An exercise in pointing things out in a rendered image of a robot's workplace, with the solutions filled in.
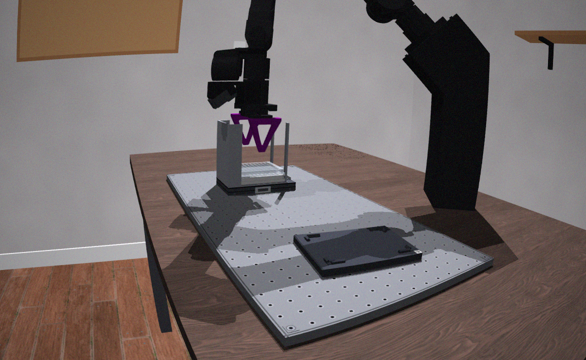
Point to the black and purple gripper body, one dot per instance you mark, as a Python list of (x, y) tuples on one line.
[(259, 111)]

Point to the white well plate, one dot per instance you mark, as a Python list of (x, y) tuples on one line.
[(260, 170), (261, 180)]

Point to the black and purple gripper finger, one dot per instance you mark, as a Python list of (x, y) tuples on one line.
[(236, 117), (274, 122)]

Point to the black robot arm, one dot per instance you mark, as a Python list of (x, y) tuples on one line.
[(227, 64)]

